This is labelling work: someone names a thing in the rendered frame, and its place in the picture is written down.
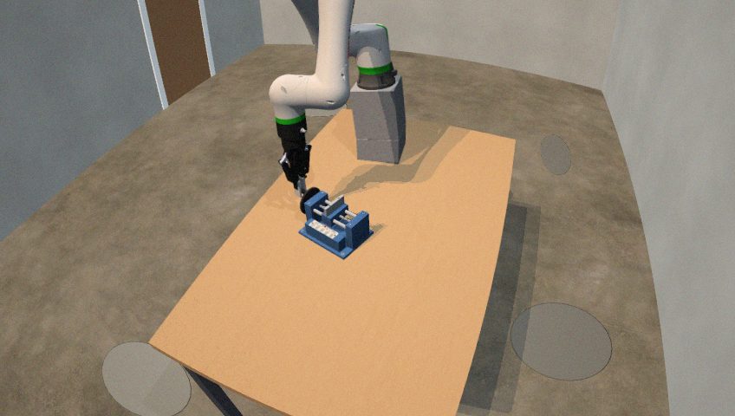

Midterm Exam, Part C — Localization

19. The blue bench vise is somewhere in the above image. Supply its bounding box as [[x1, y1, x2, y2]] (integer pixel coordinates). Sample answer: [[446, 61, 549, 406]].
[[298, 187, 374, 260]]

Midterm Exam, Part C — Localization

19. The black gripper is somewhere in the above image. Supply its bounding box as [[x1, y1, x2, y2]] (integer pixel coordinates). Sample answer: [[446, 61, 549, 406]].
[[278, 134, 312, 198]]

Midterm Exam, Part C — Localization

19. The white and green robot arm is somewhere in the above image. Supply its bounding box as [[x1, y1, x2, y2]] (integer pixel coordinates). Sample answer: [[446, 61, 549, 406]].
[[270, 0, 397, 140]]

